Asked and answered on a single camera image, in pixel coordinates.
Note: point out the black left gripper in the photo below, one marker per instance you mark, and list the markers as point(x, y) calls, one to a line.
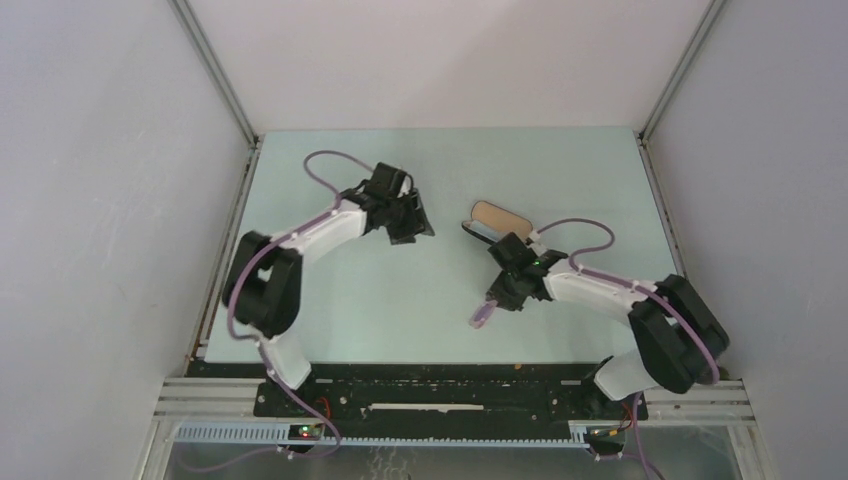
point(417, 222)

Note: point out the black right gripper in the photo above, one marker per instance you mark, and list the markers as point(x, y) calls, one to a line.
point(498, 292)

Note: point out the pink transparent sunglasses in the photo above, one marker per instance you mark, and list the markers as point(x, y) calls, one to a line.
point(483, 313)

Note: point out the black glasses case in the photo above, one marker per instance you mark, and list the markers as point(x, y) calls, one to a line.
point(500, 219)

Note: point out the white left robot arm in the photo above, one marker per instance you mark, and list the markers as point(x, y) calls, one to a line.
point(263, 289)

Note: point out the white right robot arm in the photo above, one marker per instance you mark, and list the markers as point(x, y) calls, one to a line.
point(678, 338)

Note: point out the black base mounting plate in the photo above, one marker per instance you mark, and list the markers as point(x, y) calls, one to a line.
point(436, 402)

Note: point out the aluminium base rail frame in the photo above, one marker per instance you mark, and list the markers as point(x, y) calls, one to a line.
point(229, 403)

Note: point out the aluminium corner rail left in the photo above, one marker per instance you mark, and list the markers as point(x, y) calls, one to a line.
point(190, 22)

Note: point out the aluminium corner rail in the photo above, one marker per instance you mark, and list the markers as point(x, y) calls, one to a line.
point(686, 61)
point(190, 22)

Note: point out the aluminium corner rail right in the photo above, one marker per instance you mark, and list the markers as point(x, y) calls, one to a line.
point(686, 61)

